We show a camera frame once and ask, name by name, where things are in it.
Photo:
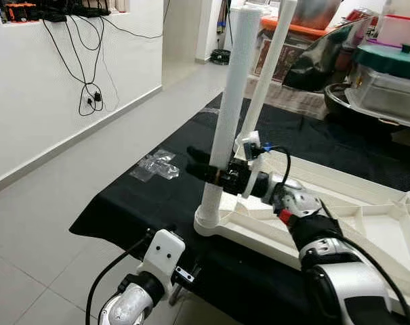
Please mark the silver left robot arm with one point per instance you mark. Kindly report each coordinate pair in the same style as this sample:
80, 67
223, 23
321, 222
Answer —
130, 305

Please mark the grey metal table leg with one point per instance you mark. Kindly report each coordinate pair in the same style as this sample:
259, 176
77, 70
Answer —
177, 294

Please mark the black tablecloth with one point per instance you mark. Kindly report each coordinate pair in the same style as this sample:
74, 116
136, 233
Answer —
144, 217

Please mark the clear tape patch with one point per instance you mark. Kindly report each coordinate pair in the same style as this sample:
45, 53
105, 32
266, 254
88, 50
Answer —
157, 166

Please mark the floral cloth covered stand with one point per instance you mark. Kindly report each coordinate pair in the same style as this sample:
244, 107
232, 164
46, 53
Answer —
293, 101

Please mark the black power adapter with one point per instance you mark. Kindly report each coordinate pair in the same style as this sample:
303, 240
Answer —
95, 100

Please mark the black wok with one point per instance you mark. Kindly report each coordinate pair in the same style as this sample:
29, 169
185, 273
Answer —
337, 101

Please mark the black bag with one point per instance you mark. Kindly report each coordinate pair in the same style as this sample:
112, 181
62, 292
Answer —
320, 64

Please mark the white ribbed plastic tabletop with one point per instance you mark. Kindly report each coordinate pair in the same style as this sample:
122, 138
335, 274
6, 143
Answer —
367, 230

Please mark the stainless steel container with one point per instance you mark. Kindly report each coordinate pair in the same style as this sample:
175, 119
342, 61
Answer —
387, 98

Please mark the grey metal pot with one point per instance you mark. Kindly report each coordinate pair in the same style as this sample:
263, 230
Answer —
321, 13

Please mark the black power strip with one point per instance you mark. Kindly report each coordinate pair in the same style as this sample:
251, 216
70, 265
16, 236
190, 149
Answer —
76, 10

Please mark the green pot lid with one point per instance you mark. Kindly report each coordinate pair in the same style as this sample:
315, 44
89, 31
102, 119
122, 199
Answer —
394, 61

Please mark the orange black tool case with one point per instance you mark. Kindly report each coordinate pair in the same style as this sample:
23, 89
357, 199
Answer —
18, 12

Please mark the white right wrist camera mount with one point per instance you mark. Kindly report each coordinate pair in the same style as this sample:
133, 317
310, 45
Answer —
252, 145

